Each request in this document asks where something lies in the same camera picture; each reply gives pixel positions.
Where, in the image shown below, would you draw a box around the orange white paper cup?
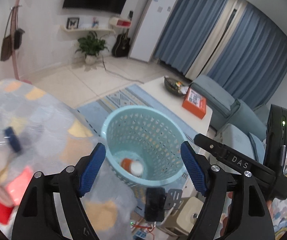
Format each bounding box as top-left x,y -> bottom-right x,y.
121,158 -> 144,177

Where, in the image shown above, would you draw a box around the pink tissue pack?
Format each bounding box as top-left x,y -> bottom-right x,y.
6,166 -> 34,206

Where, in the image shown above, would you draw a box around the white coffee table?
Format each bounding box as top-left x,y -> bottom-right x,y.
142,76 -> 213,136

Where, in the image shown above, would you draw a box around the dark snack bowl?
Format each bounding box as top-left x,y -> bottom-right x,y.
163,76 -> 187,96

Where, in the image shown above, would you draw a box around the clear plastic bottle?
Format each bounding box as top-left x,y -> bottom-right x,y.
0,126 -> 23,165

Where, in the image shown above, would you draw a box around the pink coat rack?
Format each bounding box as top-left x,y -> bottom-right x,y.
9,0 -> 33,84

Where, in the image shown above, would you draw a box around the white wall shelf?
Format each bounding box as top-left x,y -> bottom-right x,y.
60,25 -> 116,34

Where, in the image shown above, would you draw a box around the red white wall box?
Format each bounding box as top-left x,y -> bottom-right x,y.
109,17 -> 131,29

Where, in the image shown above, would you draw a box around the orange box on table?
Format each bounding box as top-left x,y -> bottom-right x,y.
182,88 -> 207,119

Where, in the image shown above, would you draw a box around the framed butterfly picture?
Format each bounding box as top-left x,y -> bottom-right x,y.
66,17 -> 79,30

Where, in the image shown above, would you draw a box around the green potted plant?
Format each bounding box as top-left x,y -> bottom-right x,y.
75,31 -> 109,66

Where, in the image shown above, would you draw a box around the brown hanging bag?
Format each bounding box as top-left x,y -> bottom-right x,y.
0,10 -> 12,62

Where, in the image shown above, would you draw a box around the black phone on stand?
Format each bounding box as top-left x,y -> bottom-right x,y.
144,187 -> 166,222

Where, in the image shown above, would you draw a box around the black acoustic guitar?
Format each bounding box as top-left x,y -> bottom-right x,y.
111,29 -> 130,57

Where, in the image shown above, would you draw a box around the black hanging bag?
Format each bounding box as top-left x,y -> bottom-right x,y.
14,28 -> 25,50

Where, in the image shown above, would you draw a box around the teal sofa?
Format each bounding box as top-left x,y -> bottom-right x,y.
191,75 -> 267,163

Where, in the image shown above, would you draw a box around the white standing air conditioner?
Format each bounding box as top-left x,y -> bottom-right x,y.
128,0 -> 177,63

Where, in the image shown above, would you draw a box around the blue curtains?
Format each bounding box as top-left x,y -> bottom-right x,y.
154,0 -> 287,108

